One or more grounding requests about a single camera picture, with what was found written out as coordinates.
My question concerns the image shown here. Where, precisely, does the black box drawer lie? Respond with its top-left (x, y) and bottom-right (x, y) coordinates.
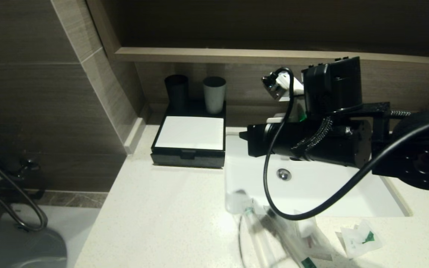
top-left (151, 147), bottom-right (226, 169)

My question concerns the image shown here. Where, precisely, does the black amenity box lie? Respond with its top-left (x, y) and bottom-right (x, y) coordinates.
top-left (150, 100), bottom-right (227, 169)

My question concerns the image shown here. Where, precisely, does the white sink basin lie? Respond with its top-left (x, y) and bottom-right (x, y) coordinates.
top-left (225, 128), bottom-right (411, 218)

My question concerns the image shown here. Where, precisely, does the grey cup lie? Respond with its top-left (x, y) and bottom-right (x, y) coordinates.
top-left (203, 76), bottom-right (227, 115)

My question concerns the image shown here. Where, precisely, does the black cup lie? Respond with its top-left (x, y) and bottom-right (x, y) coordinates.
top-left (165, 74), bottom-right (189, 110)

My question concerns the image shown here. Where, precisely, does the long packet small green mark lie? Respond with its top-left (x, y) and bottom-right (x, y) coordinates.
top-left (237, 198), bottom-right (279, 268)

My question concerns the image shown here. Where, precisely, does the crumpled shower cap packet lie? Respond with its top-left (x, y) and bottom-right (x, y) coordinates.
top-left (336, 220), bottom-right (384, 260)

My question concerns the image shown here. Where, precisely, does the long packet large green label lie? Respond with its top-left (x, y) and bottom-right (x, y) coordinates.
top-left (263, 203), bottom-right (318, 268)

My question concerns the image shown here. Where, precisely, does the small packet with pink item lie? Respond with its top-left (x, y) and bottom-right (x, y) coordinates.
top-left (293, 210), bottom-right (334, 260)

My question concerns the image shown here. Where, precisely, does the white bathtub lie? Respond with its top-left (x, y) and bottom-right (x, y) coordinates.
top-left (0, 201), bottom-right (101, 268)

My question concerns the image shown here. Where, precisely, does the chrome bathtub mixer tap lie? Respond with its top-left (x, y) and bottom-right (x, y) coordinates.
top-left (0, 158), bottom-right (43, 203)

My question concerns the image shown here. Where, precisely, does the black camera cable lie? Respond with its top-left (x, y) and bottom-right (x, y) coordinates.
top-left (263, 67), bottom-right (429, 221)

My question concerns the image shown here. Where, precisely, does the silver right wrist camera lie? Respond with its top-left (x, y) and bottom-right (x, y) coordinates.
top-left (262, 71), bottom-right (305, 102)

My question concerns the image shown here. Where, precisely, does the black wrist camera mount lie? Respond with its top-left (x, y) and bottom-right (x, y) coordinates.
top-left (301, 57), bottom-right (391, 120)

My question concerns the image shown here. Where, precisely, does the wooden wall shelf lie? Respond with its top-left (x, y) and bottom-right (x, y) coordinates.
top-left (115, 47), bottom-right (429, 73)

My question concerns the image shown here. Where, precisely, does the metal shower hose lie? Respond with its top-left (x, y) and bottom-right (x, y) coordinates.
top-left (0, 149), bottom-right (48, 232)

